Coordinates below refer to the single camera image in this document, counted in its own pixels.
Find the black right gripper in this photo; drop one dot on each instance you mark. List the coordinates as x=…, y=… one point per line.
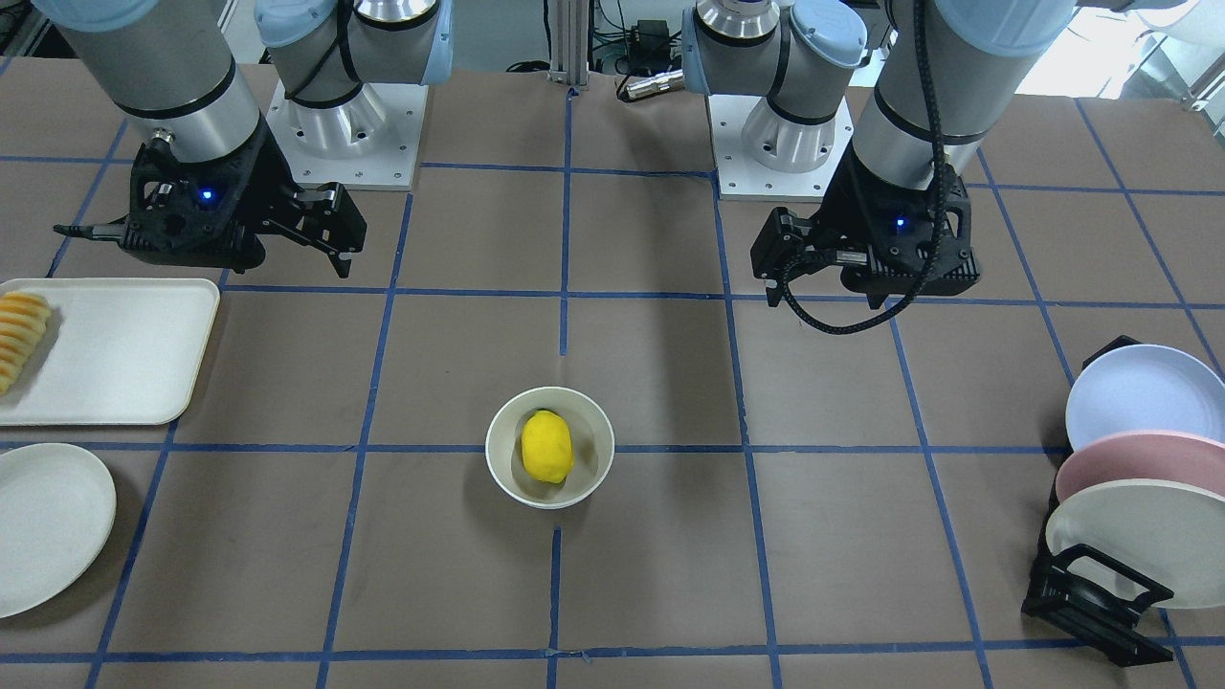
x=271, y=188

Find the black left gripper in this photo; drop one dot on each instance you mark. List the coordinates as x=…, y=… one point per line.
x=831, y=216

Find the cream ceramic bowl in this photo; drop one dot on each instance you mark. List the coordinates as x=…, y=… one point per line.
x=593, y=440

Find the yellow lemon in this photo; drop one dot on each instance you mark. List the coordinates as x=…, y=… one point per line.
x=546, y=447

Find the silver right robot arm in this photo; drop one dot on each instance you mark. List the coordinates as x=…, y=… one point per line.
x=168, y=66

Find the cream rectangular tray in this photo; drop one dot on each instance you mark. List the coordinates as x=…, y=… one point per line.
x=118, y=351

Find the sliced bread loaf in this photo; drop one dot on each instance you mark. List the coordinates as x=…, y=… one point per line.
x=25, y=318

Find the lavender plate in rack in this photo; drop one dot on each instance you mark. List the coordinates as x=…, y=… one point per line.
x=1144, y=387

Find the cream round plate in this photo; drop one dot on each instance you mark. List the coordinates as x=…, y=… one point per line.
x=58, y=505

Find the pink plate in rack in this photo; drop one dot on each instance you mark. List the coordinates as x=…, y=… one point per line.
x=1157, y=455

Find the black dish rack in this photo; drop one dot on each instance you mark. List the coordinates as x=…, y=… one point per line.
x=1089, y=611

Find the cream plate in rack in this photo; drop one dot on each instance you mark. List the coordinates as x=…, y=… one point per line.
x=1173, y=533

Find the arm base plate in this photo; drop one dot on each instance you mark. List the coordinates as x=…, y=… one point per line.
x=369, y=143
x=761, y=156

